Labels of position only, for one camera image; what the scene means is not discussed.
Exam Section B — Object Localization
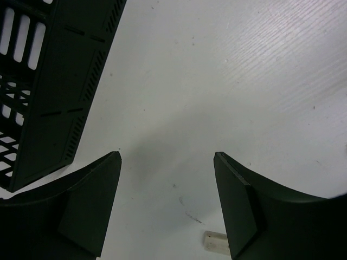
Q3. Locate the white eraser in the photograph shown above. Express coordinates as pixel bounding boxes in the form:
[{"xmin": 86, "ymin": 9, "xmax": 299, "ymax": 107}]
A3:
[{"xmin": 203, "ymin": 231, "xmax": 231, "ymax": 256}]

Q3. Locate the black three-slot file organizer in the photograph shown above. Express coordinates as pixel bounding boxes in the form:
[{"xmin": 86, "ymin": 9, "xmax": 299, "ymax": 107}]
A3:
[{"xmin": 1, "ymin": 1, "xmax": 126, "ymax": 192}]

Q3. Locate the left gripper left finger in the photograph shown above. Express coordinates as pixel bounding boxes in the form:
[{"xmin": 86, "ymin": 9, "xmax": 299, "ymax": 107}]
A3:
[{"xmin": 1, "ymin": 152, "xmax": 121, "ymax": 259}]

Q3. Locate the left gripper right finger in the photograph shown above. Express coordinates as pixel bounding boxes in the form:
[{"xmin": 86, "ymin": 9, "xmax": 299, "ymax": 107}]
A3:
[{"xmin": 214, "ymin": 152, "xmax": 346, "ymax": 259}]

